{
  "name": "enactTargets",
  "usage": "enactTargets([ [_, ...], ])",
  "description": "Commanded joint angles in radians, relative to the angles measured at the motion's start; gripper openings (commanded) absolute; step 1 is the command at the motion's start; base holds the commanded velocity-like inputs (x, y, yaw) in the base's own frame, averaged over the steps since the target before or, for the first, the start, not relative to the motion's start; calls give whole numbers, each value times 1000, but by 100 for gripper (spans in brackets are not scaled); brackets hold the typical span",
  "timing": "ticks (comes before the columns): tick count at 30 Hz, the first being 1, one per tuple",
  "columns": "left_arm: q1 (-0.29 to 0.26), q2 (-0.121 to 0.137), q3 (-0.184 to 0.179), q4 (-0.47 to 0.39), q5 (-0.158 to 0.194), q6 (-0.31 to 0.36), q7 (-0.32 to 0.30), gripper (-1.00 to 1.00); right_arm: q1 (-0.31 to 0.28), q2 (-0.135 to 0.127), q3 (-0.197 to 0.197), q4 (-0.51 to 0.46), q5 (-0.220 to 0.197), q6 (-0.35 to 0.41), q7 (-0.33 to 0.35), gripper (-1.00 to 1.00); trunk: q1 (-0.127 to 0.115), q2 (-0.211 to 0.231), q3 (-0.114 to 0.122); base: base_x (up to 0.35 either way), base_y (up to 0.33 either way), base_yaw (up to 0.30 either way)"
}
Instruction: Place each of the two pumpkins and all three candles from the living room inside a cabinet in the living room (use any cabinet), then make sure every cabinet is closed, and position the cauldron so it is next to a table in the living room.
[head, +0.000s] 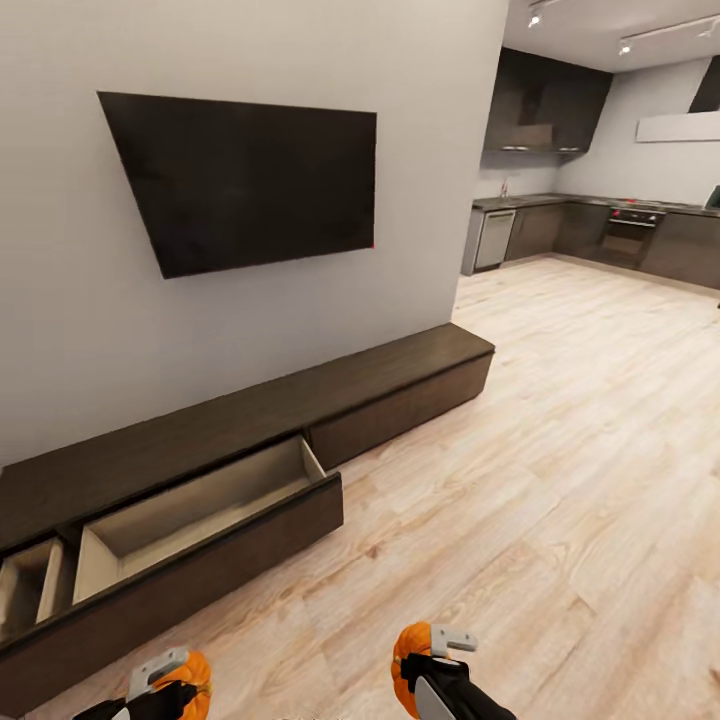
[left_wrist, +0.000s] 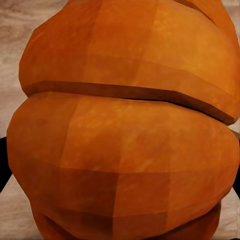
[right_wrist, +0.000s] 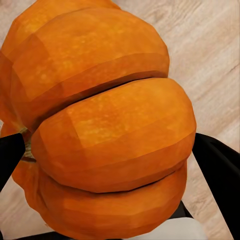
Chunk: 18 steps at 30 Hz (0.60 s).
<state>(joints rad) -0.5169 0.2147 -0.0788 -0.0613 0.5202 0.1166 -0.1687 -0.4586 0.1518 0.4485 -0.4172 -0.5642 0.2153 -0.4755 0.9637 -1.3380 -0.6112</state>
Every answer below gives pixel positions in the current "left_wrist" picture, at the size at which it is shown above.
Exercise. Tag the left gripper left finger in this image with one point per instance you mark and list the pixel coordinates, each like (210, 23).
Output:
(5, 171)

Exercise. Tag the pumpkin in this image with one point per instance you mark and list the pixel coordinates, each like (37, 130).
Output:
(124, 134)

